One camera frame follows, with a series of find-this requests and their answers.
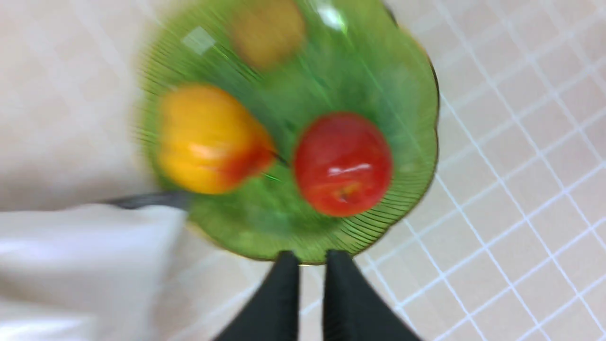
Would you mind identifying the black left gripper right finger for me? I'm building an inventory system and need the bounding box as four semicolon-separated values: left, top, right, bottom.
323;250;420;341

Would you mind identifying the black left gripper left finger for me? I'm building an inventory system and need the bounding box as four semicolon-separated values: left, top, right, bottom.
215;251;300;341

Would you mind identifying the red apple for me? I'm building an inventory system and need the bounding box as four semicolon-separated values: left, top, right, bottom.
293;111;393;217

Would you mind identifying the white cloth tote bag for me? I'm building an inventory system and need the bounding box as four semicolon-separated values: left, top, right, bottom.
0;204;186;341

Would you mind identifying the brown kiwi fruit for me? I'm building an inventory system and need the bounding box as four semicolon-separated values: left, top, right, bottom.
229;0;307;70

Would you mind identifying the yellow orange pear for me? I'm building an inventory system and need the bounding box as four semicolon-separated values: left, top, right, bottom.
158;84;277;195

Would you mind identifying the green glass plate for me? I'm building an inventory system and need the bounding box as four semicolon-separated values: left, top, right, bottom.
137;0;440;266

